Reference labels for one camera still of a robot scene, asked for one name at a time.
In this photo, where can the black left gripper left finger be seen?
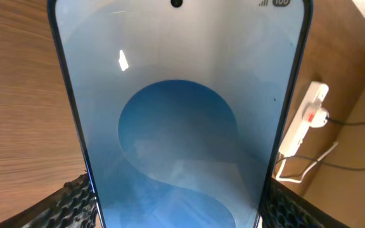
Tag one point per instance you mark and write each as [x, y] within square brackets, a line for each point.
[74, 205]

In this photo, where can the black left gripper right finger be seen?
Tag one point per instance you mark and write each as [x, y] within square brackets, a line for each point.
[283, 208]

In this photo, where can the blue Samsung smartphone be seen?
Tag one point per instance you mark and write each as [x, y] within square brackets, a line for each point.
[179, 106]

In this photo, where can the white USB charger plug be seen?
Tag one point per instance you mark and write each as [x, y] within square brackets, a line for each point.
[315, 117]

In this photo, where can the white power strip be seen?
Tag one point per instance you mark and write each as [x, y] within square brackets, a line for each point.
[297, 130]

